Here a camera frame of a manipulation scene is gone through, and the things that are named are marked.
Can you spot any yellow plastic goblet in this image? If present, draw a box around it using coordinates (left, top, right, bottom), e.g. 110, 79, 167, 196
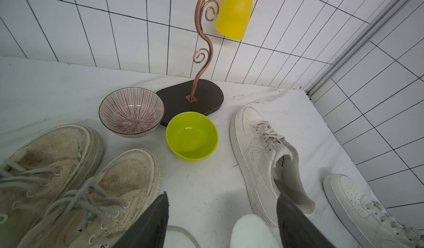
214, 0, 253, 40

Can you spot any ornate metal cup stand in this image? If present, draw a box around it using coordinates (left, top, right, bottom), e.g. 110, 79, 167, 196
156, 0, 224, 126

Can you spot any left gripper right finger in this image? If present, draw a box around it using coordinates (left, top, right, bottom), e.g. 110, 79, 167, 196
277, 193, 335, 248

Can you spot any green plastic bowl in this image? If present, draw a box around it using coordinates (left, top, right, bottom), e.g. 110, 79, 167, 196
166, 112, 219, 162

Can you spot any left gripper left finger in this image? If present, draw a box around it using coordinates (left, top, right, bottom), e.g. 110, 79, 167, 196
112, 192, 169, 248

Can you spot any pink glass bowl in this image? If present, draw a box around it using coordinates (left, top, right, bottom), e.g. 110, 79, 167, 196
98, 87, 165, 138

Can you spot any white insole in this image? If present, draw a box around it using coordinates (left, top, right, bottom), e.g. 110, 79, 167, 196
230, 214, 280, 248

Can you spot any beige lace sneaker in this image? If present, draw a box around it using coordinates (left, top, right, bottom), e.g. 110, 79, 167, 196
18, 148, 161, 248
1, 124, 104, 248

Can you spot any white sneaker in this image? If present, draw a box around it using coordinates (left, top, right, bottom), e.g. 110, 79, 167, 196
229, 107, 316, 227
323, 174, 424, 248

